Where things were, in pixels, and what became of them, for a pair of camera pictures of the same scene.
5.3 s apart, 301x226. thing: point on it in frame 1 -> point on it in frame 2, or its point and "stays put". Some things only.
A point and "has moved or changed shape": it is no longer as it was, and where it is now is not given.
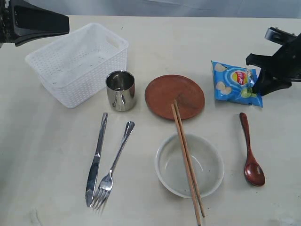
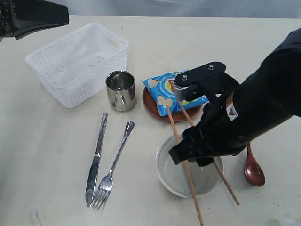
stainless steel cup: x=121 y=85 stays put
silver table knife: x=91 y=181 stays put
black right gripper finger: x=265 y=84 -> x=202 y=161
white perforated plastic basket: x=73 y=69 stays put
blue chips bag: x=235 y=84 has moved or changed shape
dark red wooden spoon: x=253 y=173 stays put
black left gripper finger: x=30 y=21 -> x=25 y=16
